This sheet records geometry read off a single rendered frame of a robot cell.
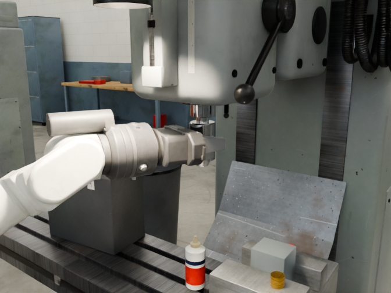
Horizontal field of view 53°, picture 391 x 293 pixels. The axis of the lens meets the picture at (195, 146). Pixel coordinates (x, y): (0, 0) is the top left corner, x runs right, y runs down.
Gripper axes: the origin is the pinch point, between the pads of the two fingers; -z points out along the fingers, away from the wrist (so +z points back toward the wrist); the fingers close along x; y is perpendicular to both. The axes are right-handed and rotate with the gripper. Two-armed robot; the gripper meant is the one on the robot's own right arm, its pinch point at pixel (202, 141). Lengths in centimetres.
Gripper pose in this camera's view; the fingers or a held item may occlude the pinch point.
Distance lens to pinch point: 71.0
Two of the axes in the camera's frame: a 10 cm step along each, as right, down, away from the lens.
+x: -5.2, -2.0, 8.3
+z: -8.5, 1.1, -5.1
